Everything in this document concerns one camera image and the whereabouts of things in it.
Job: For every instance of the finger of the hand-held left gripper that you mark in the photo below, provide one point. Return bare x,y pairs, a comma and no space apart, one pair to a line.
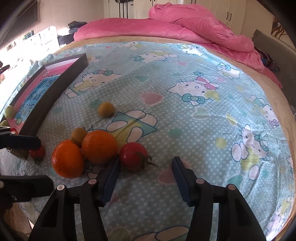
25,186
23,141

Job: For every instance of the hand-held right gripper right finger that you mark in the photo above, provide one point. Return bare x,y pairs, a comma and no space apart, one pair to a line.
182,183

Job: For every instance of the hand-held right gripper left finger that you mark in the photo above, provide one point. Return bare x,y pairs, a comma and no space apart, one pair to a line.
111,183

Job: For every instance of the red tomato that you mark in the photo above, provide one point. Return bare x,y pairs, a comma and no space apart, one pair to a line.
133,156
38,153

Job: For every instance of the green jujube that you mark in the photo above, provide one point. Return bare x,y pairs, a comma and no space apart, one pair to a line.
3,123
9,111

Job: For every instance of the orange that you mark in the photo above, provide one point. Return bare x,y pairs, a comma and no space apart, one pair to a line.
68,158
99,147

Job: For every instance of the small yellow loquat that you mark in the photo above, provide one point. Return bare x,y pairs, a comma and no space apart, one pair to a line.
106,110
78,136

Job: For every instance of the blue cartoon cat printed blanket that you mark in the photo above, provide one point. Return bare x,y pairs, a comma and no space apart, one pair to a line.
185,115

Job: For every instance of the white drawer cabinet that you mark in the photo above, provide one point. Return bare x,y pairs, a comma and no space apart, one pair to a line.
46,39

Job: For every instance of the dark cloth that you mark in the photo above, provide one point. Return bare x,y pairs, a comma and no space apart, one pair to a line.
64,39

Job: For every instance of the black television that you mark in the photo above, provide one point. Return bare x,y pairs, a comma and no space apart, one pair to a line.
20,20

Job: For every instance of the pile of dark clothes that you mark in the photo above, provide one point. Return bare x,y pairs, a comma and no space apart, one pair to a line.
77,25

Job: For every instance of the dark patterned pillow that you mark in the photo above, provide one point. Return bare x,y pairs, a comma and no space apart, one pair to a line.
268,59

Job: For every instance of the pink duvet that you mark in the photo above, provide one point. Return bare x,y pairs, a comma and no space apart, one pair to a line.
185,27

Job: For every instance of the grey headboard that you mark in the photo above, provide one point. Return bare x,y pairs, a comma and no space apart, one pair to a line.
279,58

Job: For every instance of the white wardrobe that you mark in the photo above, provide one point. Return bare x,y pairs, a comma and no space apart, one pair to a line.
235,23

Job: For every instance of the hanging bags and clothes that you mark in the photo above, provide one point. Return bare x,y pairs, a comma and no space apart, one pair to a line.
120,2

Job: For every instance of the tree wall poster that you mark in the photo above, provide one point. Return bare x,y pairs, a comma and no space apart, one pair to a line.
278,29

